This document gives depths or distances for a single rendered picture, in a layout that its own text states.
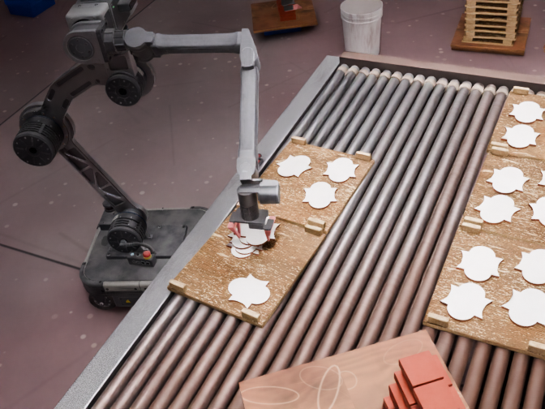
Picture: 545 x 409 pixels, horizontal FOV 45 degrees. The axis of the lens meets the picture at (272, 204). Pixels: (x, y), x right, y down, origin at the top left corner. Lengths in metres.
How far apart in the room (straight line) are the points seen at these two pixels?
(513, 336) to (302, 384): 0.61
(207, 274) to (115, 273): 1.16
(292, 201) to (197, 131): 2.18
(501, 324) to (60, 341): 2.14
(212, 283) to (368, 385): 0.64
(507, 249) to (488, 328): 0.32
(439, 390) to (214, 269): 0.96
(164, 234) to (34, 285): 0.79
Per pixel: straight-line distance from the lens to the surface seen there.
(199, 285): 2.07
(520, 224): 2.23
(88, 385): 1.97
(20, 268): 3.81
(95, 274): 3.24
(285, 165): 2.44
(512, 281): 2.06
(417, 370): 1.39
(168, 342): 1.98
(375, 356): 1.72
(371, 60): 3.02
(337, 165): 2.42
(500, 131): 2.62
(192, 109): 4.63
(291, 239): 2.15
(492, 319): 1.95
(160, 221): 3.39
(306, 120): 2.71
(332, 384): 1.67
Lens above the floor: 2.44
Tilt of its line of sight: 41 degrees down
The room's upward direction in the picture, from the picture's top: 8 degrees counter-clockwise
